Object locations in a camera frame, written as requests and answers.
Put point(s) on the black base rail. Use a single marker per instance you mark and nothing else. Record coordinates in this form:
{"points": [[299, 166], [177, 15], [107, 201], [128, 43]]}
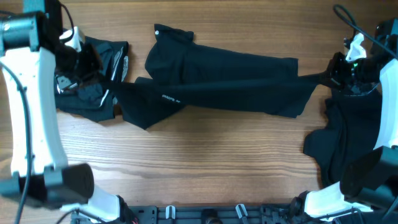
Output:
{"points": [[238, 214]]}

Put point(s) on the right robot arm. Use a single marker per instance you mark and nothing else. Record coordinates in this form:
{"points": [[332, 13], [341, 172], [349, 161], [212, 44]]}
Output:
{"points": [[370, 182]]}

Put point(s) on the folded black shirt with logo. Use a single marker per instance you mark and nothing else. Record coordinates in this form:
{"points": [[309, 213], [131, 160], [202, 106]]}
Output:
{"points": [[94, 101]]}

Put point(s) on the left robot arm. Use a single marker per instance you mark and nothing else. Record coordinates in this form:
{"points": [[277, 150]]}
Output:
{"points": [[33, 52]]}

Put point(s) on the black polo shirt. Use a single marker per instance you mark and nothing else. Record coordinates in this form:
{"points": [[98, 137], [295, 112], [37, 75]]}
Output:
{"points": [[182, 73]]}

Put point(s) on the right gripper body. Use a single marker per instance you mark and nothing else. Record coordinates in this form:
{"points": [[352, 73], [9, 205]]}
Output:
{"points": [[334, 72]]}

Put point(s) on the pile of black clothes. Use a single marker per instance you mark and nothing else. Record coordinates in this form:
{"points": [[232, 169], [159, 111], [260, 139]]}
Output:
{"points": [[351, 132]]}

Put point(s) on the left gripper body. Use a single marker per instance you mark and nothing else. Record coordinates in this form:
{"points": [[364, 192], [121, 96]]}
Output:
{"points": [[77, 70]]}

